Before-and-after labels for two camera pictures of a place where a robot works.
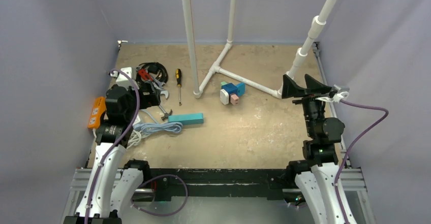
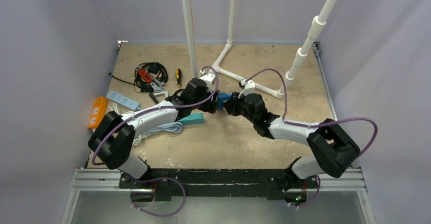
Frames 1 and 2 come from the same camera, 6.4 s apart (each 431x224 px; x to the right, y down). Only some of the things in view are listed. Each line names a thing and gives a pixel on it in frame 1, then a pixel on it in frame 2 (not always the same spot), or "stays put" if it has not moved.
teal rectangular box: [186, 119] stays put
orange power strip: [99, 106] stays put
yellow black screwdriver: [178, 77] stays put
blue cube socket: [231, 88] to [223, 96]
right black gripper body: [308, 99] to [236, 104]
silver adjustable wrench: [158, 85] stays put
